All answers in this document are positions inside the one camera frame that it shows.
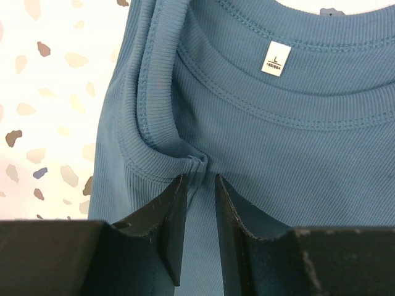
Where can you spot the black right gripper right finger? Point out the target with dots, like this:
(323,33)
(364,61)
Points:
(262,256)

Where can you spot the blue ribbed tank top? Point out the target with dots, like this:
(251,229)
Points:
(295,110)

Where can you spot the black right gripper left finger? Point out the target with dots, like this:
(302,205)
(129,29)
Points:
(139,255)

